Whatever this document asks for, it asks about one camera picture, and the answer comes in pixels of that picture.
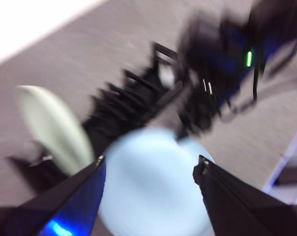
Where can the blue round plate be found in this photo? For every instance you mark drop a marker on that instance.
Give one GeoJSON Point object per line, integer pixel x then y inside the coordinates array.
{"type": "Point", "coordinates": [148, 186]}

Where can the green round plate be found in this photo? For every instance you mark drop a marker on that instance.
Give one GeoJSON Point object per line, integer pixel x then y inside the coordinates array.
{"type": "Point", "coordinates": [55, 127]}

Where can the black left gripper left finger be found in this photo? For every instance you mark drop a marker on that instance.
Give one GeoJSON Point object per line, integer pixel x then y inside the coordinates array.
{"type": "Point", "coordinates": [52, 216]}

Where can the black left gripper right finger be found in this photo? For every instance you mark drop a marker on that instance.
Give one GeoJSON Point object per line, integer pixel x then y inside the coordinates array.
{"type": "Point", "coordinates": [249, 211]}

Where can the black plate rack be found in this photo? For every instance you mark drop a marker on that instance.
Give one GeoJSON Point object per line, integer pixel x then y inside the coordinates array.
{"type": "Point", "coordinates": [123, 110]}

